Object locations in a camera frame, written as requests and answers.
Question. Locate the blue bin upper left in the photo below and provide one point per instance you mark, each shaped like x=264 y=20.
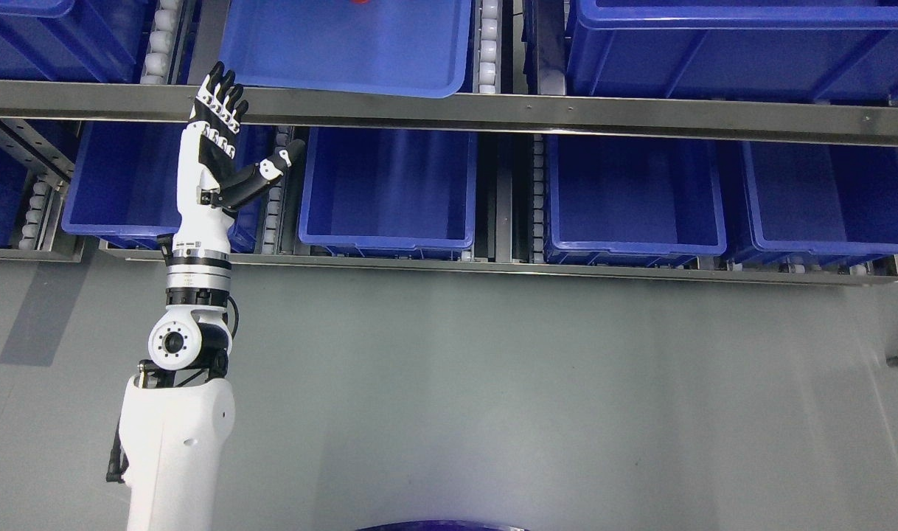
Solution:
x=72 y=41

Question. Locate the blue bin lower left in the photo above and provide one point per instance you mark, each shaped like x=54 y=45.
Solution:
x=124 y=185

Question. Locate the blue bin lower far right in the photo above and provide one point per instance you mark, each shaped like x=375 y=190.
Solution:
x=815 y=204

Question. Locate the blue bin upper middle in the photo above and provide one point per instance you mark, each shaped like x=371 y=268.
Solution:
x=408 y=48

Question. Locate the blue bin lower middle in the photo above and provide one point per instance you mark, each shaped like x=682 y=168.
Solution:
x=390 y=193

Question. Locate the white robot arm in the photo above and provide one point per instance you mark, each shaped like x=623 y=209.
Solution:
x=178 y=410

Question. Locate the blue bin lower centre-right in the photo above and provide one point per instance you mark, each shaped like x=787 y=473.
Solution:
x=626 y=201

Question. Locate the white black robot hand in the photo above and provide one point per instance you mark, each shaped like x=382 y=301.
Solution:
x=210 y=189

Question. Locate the steel flow rack shelf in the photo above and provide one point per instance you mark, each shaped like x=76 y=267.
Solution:
x=500 y=117

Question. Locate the blue bin upper right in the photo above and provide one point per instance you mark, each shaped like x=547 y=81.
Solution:
x=781 y=51

